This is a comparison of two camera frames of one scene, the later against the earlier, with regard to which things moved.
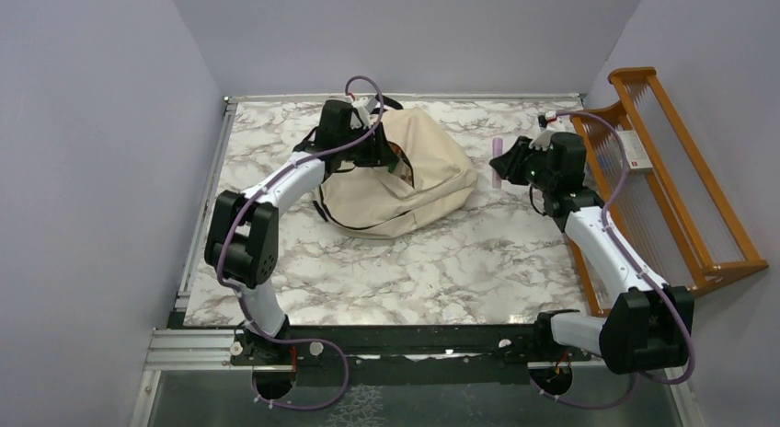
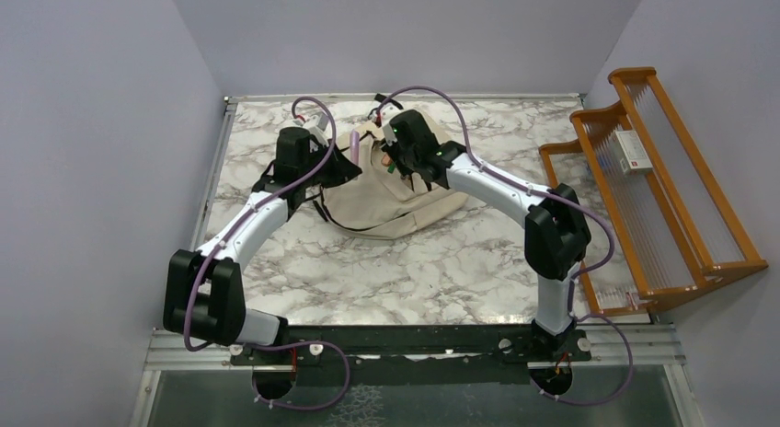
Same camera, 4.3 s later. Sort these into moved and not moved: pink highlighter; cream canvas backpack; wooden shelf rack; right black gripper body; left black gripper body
Moved: right black gripper body; left black gripper body; pink highlighter
Not moved: wooden shelf rack; cream canvas backpack
